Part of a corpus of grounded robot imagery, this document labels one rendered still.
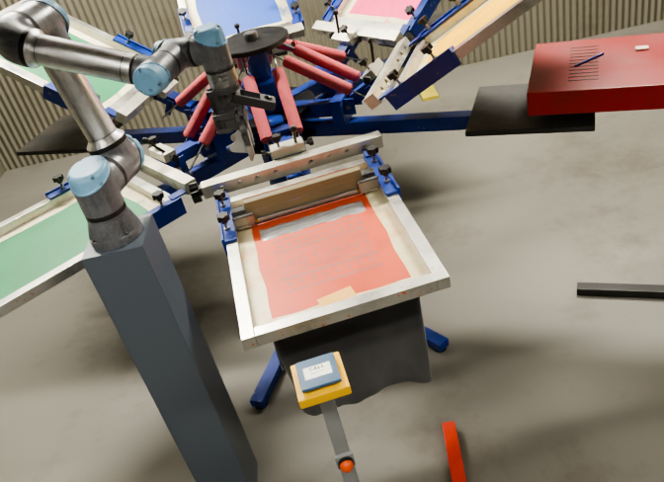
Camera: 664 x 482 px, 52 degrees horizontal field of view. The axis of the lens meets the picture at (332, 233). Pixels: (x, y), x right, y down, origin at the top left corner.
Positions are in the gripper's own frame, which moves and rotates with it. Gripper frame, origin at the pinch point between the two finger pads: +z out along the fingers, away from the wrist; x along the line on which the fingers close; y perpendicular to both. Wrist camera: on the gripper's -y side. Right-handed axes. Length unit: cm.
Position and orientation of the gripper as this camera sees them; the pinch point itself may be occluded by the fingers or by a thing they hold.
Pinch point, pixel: (253, 151)
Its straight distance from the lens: 187.6
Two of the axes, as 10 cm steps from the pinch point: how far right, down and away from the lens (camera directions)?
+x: 0.8, 5.5, -8.3
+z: 2.0, 8.1, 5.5
